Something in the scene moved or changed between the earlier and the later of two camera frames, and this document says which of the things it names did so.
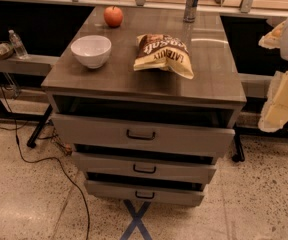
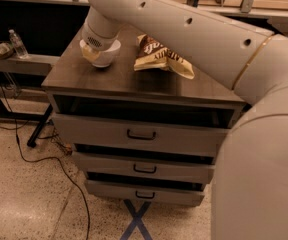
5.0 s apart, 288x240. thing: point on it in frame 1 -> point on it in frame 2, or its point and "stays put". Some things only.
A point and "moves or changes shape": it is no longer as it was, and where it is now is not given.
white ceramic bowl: [92, 51] moves or changes shape
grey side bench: [37, 64] stays put
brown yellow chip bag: [156, 51] stays put
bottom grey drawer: [144, 193] stays put
